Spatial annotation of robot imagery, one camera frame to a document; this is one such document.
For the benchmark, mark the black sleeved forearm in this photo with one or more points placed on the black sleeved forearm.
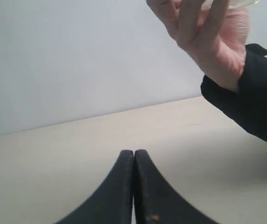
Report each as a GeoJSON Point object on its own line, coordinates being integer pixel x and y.
{"type": "Point", "coordinates": [247, 107]}

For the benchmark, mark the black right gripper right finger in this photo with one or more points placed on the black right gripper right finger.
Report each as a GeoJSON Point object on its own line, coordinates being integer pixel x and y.
{"type": "Point", "coordinates": [156, 201]}

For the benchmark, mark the open bare human hand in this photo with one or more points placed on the open bare human hand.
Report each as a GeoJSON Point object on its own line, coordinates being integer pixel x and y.
{"type": "Point", "coordinates": [215, 39]}

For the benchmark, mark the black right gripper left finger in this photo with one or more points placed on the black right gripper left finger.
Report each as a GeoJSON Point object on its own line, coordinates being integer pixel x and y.
{"type": "Point", "coordinates": [111, 203]}

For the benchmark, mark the clear bottle white text label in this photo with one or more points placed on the clear bottle white text label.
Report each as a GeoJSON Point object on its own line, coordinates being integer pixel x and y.
{"type": "Point", "coordinates": [232, 3]}

